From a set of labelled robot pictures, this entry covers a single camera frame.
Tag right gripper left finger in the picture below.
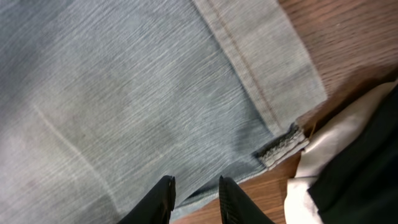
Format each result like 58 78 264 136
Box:
118 175 176 224

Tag light blue denim shorts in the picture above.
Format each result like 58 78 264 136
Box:
1 0 326 223

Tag white and black garment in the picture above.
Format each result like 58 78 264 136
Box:
284 82 397 223

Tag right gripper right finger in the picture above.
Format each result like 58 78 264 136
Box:
219 176 274 224

